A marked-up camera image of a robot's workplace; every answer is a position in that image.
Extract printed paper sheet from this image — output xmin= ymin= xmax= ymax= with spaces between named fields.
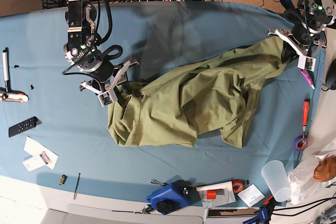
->
xmin=198 ymin=188 xmax=236 ymax=208

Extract purple tape roll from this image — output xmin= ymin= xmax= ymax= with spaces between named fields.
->
xmin=293 ymin=136 xmax=309 ymax=151

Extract orange handled screwdriver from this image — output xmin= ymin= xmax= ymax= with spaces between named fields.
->
xmin=302 ymin=99 xmax=310 ymax=138

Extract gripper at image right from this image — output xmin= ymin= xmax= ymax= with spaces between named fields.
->
xmin=268 ymin=26 xmax=327 ymax=71

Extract white plastic bag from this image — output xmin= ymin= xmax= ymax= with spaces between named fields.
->
xmin=288 ymin=140 xmax=335 ymax=205

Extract black remote control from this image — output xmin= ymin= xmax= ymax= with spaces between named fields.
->
xmin=8 ymin=116 xmax=41 ymax=137

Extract black tweezers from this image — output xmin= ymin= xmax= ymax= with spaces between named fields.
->
xmin=73 ymin=173 xmax=81 ymax=200

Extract brown bread roll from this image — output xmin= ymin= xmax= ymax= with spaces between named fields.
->
xmin=313 ymin=156 xmax=336 ymax=182

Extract orange tape roll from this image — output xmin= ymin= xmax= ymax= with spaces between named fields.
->
xmin=232 ymin=179 xmax=245 ymax=194

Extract orange block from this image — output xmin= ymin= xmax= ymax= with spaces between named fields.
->
xmin=206 ymin=190 xmax=217 ymax=200

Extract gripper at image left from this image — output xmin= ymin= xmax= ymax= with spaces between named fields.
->
xmin=79 ymin=60 xmax=139 ymax=107

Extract white marker pen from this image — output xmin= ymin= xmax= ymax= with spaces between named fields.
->
xmin=2 ymin=49 xmax=9 ymax=81

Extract white paper roll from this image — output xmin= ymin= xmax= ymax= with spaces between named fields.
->
xmin=196 ymin=181 xmax=233 ymax=191

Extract purple tube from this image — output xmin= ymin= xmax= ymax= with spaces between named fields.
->
xmin=299 ymin=69 xmax=315 ymax=90

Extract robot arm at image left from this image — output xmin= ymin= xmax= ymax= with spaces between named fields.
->
xmin=65 ymin=0 xmax=295 ymax=108

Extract white booklet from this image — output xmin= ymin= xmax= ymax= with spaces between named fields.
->
xmin=238 ymin=184 xmax=265 ymax=207

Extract translucent plastic cup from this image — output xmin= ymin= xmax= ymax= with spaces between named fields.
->
xmin=261 ymin=160 xmax=292 ymax=202

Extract white card with clip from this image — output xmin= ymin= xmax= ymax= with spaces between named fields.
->
xmin=23 ymin=152 xmax=52 ymax=172

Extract white paper sheet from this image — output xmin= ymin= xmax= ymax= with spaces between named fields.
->
xmin=24 ymin=136 xmax=58 ymax=169

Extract olive green t-shirt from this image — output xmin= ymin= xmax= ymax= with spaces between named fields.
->
xmin=108 ymin=37 xmax=286 ymax=148

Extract blue table cloth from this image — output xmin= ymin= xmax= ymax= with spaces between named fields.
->
xmin=1 ymin=2 xmax=326 ymax=201

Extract black computer mouse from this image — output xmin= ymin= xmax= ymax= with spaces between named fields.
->
xmin=321 ymin=59 xmax=336 ymax=92

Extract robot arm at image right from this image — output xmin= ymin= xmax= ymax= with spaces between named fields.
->
xmin=129 ymin=0 xmax=335 ymax=105

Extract orange white utility knife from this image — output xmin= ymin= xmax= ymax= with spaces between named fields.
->
xmin=1 ymin=80 xmax=29 ymax=103

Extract blue clamp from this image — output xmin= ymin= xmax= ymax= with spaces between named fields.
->
xmin=243 ymin=196 xmax=276 ymax=224

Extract blue plastic device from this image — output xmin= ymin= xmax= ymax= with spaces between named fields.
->
xmin=144 ymin=179 xmax=192 ymax=215

